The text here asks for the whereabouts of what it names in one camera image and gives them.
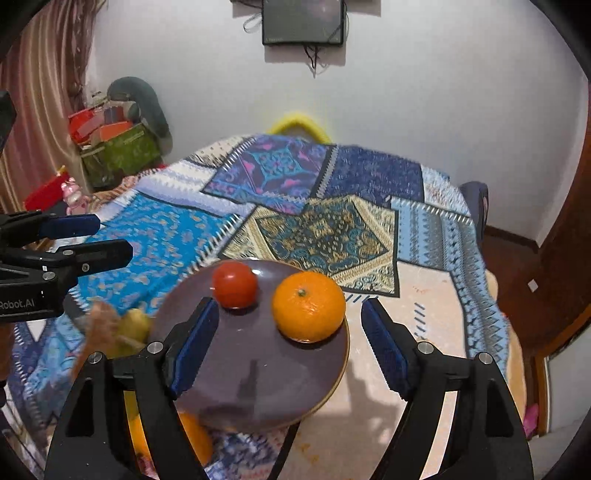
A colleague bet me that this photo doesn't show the pomelo segment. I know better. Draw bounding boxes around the pomelo segment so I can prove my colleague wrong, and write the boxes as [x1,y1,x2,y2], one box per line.
[70,301,121,382]

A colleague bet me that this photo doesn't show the large orange with stem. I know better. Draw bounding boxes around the large orange with stem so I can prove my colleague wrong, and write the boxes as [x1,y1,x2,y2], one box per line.
[271,272,346,344]

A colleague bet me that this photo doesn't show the purple ceramic plate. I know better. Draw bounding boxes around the purple ceramic plate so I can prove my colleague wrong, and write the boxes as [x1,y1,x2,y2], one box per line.
[175,259,349,433]

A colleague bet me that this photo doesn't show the grey neck pillow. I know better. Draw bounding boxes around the grey neck pillow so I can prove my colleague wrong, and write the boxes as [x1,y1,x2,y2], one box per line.
[107,76,173,155]

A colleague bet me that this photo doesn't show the dark blue chair back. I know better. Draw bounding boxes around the dark blue chair back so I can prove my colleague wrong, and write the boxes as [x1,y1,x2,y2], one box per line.
[460,181,489,248]

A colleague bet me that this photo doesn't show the monitor power cables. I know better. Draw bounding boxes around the monitor power cables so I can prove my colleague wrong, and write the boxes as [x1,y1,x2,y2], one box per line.
[241,0,352,79]

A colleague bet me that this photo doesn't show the red tomato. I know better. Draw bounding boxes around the red tomato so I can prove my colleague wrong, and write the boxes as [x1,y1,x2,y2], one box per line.
[212,261,259,310]

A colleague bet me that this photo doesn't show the large orange with sticker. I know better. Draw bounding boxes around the large orange with sticker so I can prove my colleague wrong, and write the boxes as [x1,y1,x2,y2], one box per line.
[128,411,213,470]

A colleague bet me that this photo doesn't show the blue patchwork bed cover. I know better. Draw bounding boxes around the blue patchwork bed cover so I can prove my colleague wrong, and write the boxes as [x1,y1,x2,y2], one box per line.
[2,135,526,477]

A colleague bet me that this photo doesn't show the brown wooden wardrobe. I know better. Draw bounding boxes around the brown wooden wardrobe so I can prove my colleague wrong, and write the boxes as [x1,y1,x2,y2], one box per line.
[498,91,591,439]

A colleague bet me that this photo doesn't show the red gift bag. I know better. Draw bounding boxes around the red gift bag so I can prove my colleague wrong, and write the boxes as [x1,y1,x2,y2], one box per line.
[68,107,104,145]

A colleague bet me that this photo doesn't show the striped red curtain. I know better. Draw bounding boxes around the striped red curtain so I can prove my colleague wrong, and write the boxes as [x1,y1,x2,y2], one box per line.
[1,1,102,213]

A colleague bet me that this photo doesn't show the yellow foam tube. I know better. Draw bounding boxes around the yellow foam tube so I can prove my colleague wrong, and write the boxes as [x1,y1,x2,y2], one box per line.
[266,112,332,144]

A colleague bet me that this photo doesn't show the green sugarcane piece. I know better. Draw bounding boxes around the green sugarcane piece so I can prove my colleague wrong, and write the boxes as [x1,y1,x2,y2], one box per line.
[105,336,146,359]
[116,308,152,345]

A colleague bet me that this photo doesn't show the pink plush toy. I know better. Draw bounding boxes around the pink plush toy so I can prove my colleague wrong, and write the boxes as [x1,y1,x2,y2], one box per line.
[61,177,90,215]

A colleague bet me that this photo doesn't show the small black wall monitor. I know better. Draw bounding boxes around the small black wall monitor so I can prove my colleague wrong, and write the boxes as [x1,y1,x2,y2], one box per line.
[262,0,346,46]

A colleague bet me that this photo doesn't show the green storage box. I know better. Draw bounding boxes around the green storage box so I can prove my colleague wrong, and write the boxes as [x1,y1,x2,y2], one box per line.
[81,124,162,191]

